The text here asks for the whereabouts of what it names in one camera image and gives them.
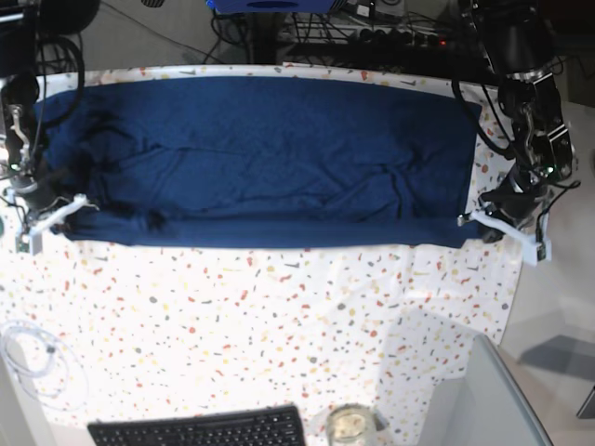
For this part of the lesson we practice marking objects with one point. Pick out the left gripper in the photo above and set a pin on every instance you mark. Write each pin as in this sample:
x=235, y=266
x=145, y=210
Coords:
x=514, y=201

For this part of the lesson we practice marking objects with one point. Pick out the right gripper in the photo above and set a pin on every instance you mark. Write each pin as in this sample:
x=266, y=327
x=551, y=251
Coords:
x=41, y=194

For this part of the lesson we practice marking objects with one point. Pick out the navy blue t-shirt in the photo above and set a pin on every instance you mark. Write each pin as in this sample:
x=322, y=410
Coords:
x=249, y=162

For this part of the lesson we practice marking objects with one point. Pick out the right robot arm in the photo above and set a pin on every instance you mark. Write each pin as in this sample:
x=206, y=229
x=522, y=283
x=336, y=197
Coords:
x=27, y=28

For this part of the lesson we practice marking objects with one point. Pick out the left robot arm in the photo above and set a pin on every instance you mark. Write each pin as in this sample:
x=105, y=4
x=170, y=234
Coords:
x=518, y=48

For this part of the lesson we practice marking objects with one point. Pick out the terrazzo pattern table cover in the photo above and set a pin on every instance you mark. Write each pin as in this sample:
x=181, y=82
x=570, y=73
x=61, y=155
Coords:
x=104, y=332

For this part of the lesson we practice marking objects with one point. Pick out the grey laptop computer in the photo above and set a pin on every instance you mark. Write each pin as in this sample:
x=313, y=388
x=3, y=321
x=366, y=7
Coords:
x=483, y=407

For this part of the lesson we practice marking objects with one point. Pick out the clear glass jar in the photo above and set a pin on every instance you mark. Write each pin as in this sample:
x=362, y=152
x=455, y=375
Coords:
x=351, y=425

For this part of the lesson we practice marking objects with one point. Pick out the blue box with oval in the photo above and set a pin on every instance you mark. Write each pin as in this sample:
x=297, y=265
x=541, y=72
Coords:
x=273, y=6

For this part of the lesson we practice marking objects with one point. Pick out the black computer keyboard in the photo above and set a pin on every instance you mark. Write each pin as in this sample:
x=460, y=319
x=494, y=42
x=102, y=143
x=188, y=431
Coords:
x=272, y=426

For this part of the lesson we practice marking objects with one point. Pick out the black wire rack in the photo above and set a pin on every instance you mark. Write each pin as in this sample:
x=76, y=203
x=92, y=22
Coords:
x=343, y=28

